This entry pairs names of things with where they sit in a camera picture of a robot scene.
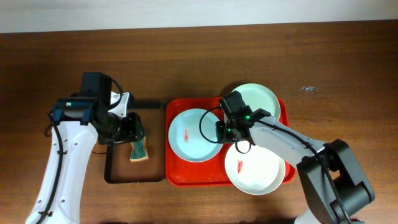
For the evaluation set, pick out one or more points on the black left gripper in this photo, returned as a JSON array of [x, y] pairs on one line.
[[134, 127]]

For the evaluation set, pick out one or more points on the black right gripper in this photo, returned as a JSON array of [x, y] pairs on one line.
[[222, 131]]

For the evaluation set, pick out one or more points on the green and yellow sponge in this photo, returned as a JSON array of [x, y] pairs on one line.
[[139, 150]]

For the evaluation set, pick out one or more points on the light blue plate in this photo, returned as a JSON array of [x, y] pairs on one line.
[[185, 137]]

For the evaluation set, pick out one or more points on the white plate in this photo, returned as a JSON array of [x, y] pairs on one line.
[[254, 170]]

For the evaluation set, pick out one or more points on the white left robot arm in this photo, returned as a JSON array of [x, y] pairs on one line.
[[77, 126]]

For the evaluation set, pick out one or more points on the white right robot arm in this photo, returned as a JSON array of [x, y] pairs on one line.
[[334, 183]]

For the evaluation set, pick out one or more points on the black brown tray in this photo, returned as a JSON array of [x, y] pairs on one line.
[[118, 167]]

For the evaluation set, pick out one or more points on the red plastic tray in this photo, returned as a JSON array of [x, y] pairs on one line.
[[181, 173]]

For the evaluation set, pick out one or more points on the pale green plate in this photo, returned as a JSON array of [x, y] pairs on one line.
[[259, 97]]

